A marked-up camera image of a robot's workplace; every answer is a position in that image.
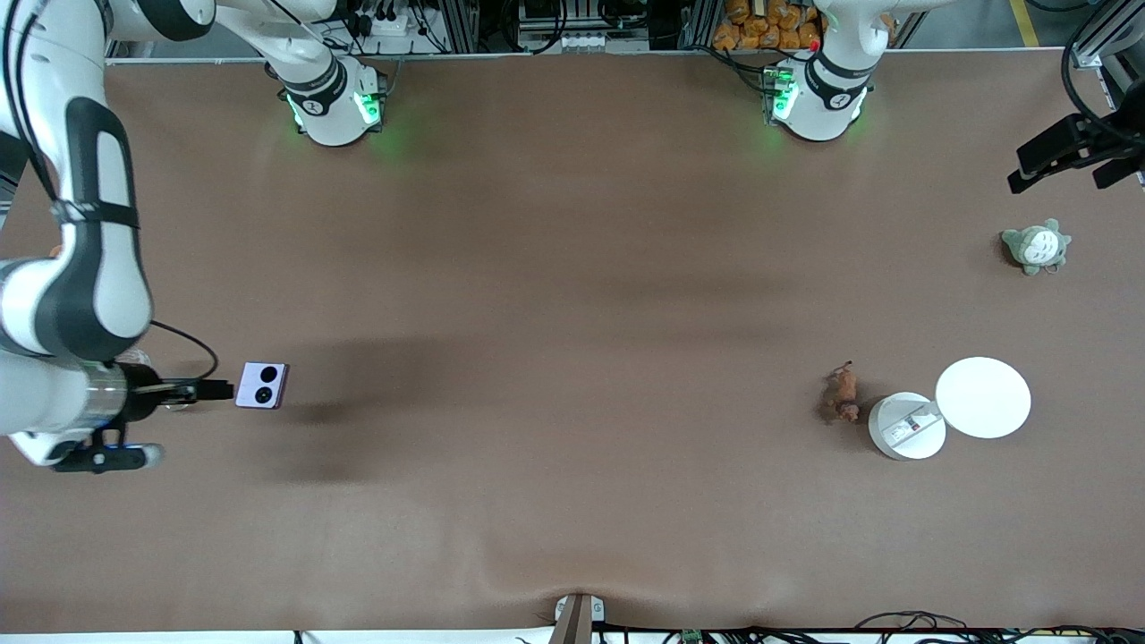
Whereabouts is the lilac folding phone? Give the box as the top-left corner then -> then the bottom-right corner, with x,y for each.
234,361 -> 290,411

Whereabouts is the brown lion statue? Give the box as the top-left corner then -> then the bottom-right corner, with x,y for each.
819,360 -> 862,425

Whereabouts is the grey green plush toy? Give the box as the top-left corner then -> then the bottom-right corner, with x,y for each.
1000,218 -> 1073,276

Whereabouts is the white round lid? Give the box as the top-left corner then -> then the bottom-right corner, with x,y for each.
935,356 -> 1032,440

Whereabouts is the white round box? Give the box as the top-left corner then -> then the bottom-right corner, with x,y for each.
867,391 -> 947,462

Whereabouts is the orange packaged goods pile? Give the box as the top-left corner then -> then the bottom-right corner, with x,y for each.
711,0 -> 824,52

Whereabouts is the white power strip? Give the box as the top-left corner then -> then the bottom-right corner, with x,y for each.
351,7 -> 414,38

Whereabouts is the white socket bar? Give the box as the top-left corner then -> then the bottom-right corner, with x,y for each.
517,30 -> 651,55

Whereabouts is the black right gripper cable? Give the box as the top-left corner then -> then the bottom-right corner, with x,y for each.
148,319 -> 221,386

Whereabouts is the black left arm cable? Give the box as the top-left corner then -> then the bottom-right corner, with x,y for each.
1061,27 -> 1130,148

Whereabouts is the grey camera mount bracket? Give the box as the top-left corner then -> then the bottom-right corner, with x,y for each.
547,593 -> 606,644

